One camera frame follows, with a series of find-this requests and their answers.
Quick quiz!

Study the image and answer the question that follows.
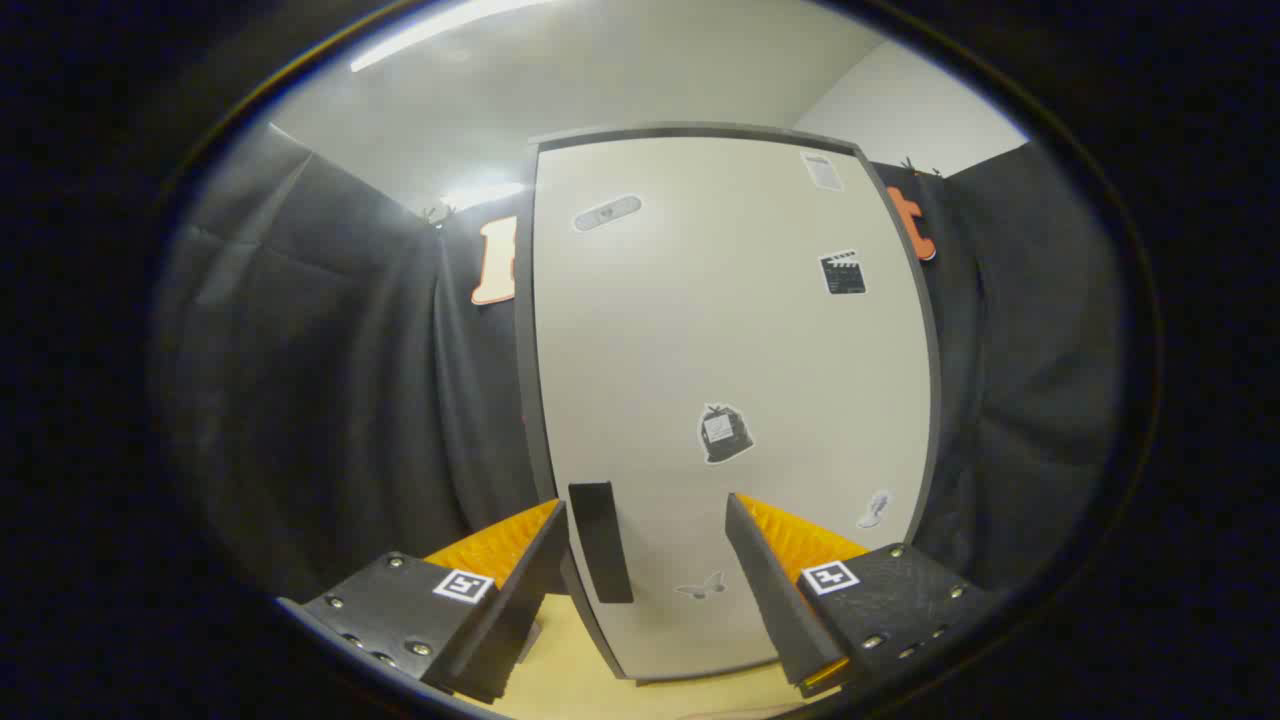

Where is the dark grey shoe cabinet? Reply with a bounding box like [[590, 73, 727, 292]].
[[513, 122, 943, 686]]

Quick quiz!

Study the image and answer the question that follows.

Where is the black door handle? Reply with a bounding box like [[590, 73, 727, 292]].
[[568, 482, 635, 605]]

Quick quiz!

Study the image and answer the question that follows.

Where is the ceiling light strip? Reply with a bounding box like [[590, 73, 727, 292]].
[[350, 0, 561, 73]]

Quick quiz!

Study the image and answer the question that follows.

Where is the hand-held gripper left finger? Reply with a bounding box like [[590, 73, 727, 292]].
[[298, 498, 571, 705]]

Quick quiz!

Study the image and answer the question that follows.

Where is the black backdrop cloth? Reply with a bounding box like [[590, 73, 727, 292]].
[[150, 125, 1126, 606]]

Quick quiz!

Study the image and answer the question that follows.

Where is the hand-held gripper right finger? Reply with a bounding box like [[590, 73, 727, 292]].
[[725, 491, 993, 699]]

